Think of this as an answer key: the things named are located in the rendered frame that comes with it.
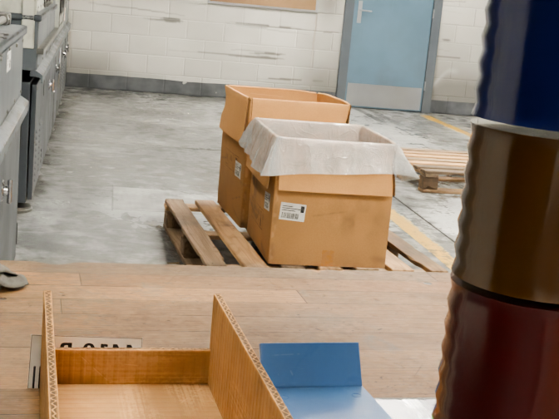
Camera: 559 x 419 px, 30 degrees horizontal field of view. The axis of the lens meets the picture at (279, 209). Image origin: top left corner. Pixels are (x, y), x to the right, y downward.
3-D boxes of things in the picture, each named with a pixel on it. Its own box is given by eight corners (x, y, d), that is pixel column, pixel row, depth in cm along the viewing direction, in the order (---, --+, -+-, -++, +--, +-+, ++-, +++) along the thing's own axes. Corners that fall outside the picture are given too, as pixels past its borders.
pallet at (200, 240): (445, 305, 419) (449, 270, 416) (202, 301, 394) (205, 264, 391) (354, 233, 532) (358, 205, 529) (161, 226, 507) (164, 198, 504)
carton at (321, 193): (409, 274, 404) (425, 148, 394) (253, 268, 392) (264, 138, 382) (365, 234, 468) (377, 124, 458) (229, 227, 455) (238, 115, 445)
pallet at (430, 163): (526, 173, 788) (529, 155, 785) (591, 201, 692) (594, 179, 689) (377, 165, 761) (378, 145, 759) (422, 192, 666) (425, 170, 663)
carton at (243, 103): (346, 232, 468) (360, 105, 456) (233, 228, 455) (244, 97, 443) (312, 204, 522) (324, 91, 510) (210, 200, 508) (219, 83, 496)
